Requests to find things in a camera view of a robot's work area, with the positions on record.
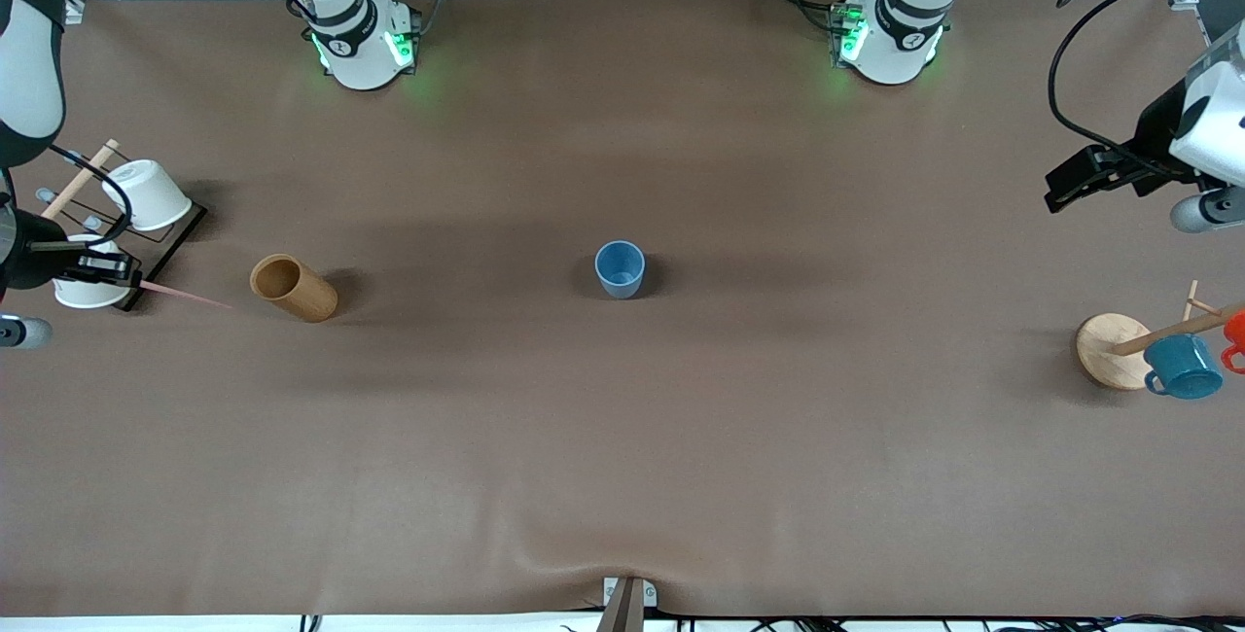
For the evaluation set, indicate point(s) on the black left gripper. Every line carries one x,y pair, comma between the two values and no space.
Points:
1155,134

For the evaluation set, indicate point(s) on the wooden cylinder chopstick holder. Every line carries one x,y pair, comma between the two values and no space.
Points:
297,290

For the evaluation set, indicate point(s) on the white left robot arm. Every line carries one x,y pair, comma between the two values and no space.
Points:
890,39

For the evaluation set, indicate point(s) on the wooden mug tree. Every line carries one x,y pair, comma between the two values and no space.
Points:
1109,350

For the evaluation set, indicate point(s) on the white paper cup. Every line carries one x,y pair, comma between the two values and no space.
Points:
92,294
151,194

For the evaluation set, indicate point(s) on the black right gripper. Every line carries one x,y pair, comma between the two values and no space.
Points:
31,261

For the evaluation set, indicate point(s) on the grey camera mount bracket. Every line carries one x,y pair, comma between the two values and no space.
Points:
627,603

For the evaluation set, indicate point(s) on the teal enamel mug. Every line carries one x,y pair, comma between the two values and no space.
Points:
1182,368

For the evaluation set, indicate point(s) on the orange mug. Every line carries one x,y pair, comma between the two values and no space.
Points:
1235,333

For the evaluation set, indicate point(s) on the light blue plastic cup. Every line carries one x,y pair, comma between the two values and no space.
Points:
620,270

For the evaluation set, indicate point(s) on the pink chopstick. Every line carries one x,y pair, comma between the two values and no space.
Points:
185,296

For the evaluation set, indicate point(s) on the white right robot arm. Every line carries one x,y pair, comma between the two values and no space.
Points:
29,68

